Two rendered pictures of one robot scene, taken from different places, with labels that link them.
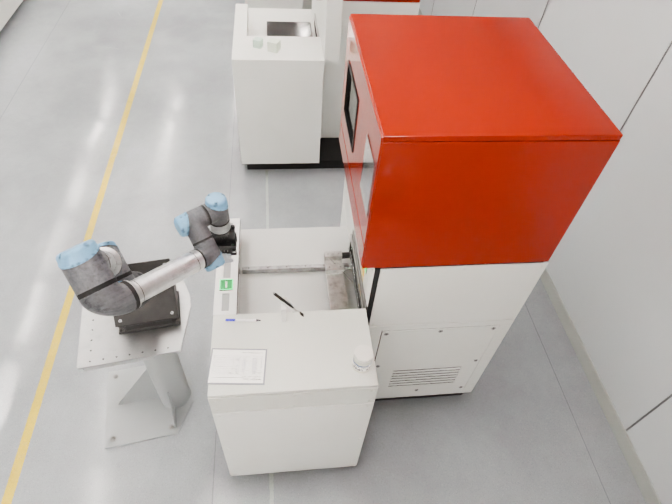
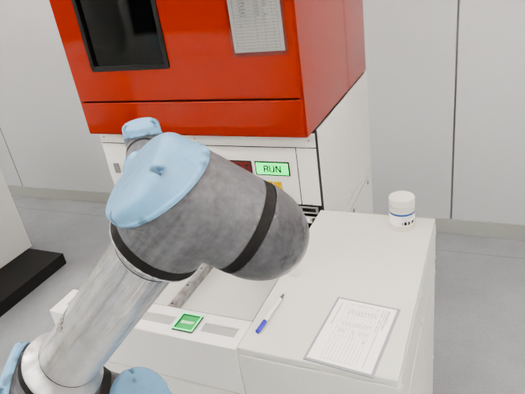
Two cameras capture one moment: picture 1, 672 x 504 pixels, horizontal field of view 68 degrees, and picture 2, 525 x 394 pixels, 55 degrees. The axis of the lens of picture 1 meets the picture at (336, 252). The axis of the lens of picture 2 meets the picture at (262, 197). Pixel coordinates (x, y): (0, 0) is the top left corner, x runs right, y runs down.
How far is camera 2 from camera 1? 150 cm
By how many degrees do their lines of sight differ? 46
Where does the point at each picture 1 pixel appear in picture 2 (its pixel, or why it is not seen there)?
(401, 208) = (308, 19)
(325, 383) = (418, 256)
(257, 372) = (375, 313)
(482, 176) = not seen: outside the picture
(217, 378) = (367, 360)
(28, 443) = not seen: outside the picture
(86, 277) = (240, 173)
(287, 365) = (375, 283)
